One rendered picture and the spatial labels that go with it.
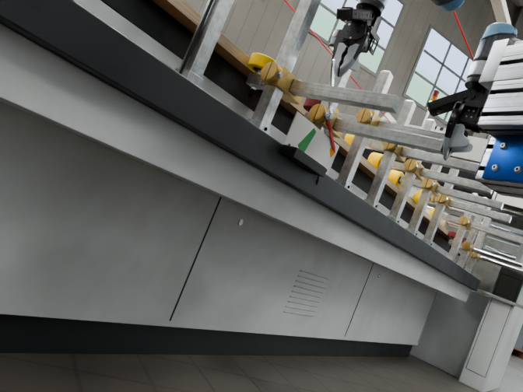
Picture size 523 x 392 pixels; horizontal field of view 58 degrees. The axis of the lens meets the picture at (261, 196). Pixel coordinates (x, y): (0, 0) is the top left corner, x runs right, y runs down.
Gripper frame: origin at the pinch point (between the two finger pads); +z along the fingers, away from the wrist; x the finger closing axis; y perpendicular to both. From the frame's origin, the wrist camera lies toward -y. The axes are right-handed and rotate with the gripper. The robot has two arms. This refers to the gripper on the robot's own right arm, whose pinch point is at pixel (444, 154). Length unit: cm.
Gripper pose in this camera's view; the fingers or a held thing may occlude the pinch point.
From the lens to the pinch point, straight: 129.0
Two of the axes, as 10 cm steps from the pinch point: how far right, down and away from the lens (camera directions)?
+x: 5.5, 2.7, 7.9
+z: -3.8, 9.2, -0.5
